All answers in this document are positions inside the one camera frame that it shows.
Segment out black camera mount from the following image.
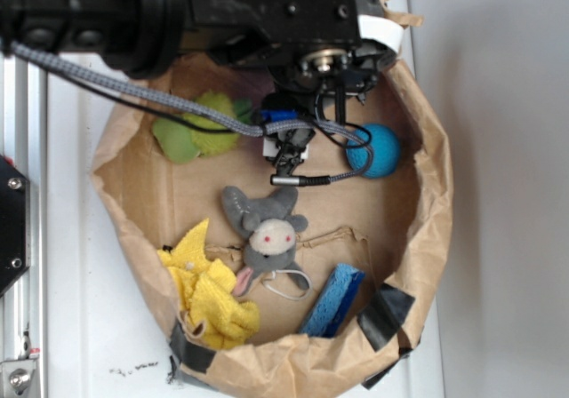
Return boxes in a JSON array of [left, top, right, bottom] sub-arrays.
[[0, 155, 29, 297]]

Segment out grey plush mouse toy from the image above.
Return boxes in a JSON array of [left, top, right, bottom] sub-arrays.
[[221, 186, 312, 297]]

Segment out brown paper bag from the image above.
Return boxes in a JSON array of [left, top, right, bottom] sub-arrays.
[[92, 60, 453, 397]]

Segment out aluminium rail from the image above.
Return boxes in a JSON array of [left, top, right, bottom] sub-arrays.
[[1, 57, 45, 397]]

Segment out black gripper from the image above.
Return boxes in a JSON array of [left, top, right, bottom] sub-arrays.
[[181, 0, 404, 180]]

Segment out blue sponge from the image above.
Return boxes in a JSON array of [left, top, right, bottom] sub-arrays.
[[298, 263, 365, 338]]

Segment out green plush toy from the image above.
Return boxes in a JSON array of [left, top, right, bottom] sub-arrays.
[[151, 91, 252, 164]]

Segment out yellow cloth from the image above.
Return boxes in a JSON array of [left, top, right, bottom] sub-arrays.
[[157, 219, 260, 350]]

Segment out grey braided cable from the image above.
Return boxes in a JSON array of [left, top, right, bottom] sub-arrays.
[[11, 40, 375, 188]]

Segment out teal ball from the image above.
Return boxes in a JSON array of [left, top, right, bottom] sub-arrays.
[[346, 123, 401, 179]]

